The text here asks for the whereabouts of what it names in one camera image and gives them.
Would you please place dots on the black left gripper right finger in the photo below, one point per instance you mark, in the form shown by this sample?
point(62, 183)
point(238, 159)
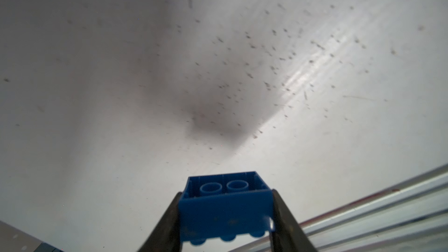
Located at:
point(287, 236)

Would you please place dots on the small blue lego brick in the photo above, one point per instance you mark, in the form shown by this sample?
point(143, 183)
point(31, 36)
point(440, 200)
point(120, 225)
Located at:
point(225, 206)

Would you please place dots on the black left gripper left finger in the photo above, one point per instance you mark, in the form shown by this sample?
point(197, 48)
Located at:
point(165, 237)

